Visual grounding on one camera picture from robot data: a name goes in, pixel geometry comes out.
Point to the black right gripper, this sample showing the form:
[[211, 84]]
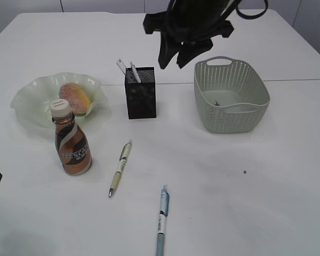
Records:
[[193, 23]]

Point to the grey grip pen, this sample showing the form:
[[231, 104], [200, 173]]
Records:
[[137, 77]]

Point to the clear plastic ruler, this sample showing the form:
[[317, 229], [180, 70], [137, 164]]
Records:
[[121, 66]]

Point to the Nescafe coffee bottle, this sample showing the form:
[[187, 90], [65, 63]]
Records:
[[70, 141]]

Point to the orange bread loaf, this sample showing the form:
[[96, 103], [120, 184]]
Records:
[[76, 96]]

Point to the beige grip pen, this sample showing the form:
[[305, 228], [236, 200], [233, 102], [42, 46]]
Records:
[[122, 163]]

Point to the light blue pen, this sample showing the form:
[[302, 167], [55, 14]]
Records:
[[163, 213]]

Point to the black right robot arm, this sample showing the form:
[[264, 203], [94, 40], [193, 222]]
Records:
[[187, 28]]

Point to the black mesh pen holder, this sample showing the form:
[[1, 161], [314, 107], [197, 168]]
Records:
[[140, 97]]

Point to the pale green plastic basket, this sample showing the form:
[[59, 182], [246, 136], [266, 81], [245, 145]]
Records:
[[241, 93]]

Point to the pale green glass wavy plate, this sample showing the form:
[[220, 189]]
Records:
[[32, 102]]

